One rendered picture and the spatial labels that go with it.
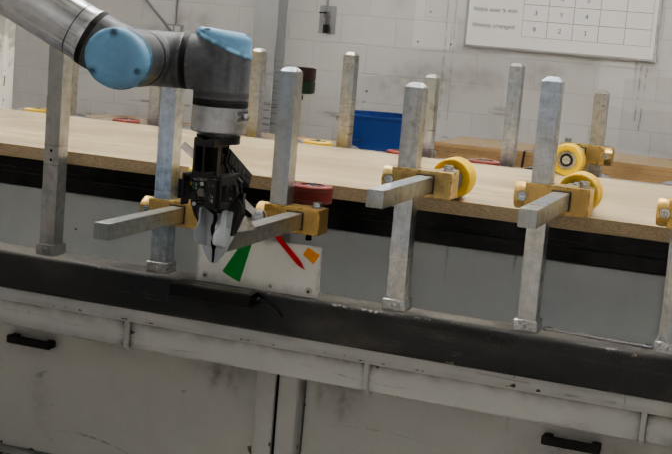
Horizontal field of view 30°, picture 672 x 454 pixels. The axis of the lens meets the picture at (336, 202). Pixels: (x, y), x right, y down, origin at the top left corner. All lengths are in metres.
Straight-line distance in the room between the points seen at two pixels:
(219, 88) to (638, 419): 0.95
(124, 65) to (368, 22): 8.10
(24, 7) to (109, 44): 0.15
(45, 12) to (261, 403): 1.14
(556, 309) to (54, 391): 1.21
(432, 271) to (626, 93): 6.96
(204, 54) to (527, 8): 7.65
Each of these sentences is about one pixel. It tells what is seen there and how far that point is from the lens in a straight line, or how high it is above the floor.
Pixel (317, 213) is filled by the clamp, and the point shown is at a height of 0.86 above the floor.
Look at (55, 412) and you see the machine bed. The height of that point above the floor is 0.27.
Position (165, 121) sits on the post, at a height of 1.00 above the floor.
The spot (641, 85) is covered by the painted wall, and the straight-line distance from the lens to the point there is 9.43.
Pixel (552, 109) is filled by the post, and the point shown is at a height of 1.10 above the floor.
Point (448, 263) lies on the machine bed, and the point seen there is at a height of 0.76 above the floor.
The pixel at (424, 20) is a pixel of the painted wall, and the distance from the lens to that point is 9.79.
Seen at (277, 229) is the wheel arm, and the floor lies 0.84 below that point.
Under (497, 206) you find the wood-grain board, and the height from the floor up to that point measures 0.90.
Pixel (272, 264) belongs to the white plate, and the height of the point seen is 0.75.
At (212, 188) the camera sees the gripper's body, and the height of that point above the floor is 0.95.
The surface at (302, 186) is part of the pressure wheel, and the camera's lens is 2.43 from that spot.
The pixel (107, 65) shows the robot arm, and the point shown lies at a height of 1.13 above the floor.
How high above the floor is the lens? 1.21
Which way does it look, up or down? 8 degrees down
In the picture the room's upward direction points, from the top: 5 degrees clockwise
